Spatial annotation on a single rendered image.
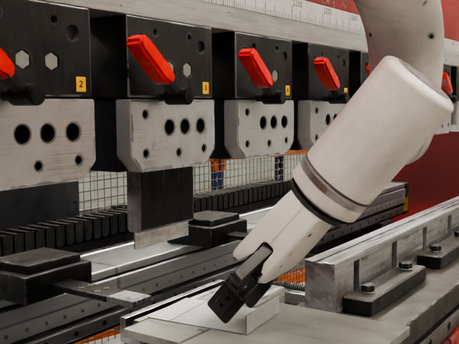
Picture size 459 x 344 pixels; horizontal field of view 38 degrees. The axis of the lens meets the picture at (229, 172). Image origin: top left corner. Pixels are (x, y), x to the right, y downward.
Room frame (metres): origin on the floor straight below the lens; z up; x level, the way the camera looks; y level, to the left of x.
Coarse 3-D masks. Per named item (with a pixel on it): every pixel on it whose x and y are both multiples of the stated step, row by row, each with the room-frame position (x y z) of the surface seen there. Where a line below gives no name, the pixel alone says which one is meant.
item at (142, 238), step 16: (128, 176) 0.76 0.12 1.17; (144, 176) 0.76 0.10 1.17; (160, 176) 0.78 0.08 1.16; (176, 176) 0.80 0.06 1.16; (192, 176) 0.83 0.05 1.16; (128, 192) 0.76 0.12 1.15; (144, 192) 0.76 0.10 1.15; (160, 192) 0.78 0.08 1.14; (176, 192) 0.80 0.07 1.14; (192, 192) 0.83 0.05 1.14; (128, 208) 0.76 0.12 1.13; (144, 208) 0.75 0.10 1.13; (160, 208) 0.78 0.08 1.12; (176, 208) 0.80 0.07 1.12; (192, 208) 0.83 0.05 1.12; (128, 224) 0.76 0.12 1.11; (144, 224) 0.75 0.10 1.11; (160, 224) 0.78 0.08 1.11; (176, 224) 0.82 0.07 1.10; (144, 240) 0.77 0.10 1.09; (160, 240) 0.79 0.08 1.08
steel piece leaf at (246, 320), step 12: (276, 300) 0.75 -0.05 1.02; (192, 312) 0.76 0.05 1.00; (204, 312) 0.76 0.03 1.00; (240, 312) 0.76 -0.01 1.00; (252, 312) 0.70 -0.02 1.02; (264, 312) 0.72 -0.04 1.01; (276, 312) 0.75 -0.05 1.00; (192, 324) 0.72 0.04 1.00; (204, 324) 0.72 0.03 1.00; (216, 324) 0.72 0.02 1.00; (228, 324) 0.72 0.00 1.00; (240, 324) 0.72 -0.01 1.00; (252, 324) 0.70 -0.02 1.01
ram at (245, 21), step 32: (64, 0) 0.62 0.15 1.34; (96, 0) 0.66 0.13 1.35; (128, 0) 0.70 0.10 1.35; (160, 0) 0.74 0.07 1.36; (192, 0) 0.78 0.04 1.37; (320, 0) 1.06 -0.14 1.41; (448, 0) 1.61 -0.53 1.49; (256, 32) 0.90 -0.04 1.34; (288, 32) 0.97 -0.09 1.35; (320, 32) 1.06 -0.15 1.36; (352, 32) 1.16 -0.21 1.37; (448, 32) 1.62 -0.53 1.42; (448, 64) 1.62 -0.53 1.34
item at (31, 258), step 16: (16, 256) 0.92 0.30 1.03; (32, 256) 0.92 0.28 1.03; (48, 256) 0.92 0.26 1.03; (64, 256) 0.92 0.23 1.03; (0, 272) 0.88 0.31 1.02; (16, 272) 0.87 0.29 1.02; (32, 272) 0.87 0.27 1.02; (48, 272) 0.88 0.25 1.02; (64, 272) 0.90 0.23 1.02; (80, 272) 0.92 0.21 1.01; (0, 288) 0.87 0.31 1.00; (16, 288) 0.85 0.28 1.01; (32, 288) 0.85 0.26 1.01; (48, 288) 0.88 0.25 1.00; (64, 288) 0.86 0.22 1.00; (80, 288) 0.86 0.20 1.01; (96, 288) 0.86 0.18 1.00; (112, 288) 0.86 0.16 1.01; (128, 304) 0.80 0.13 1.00
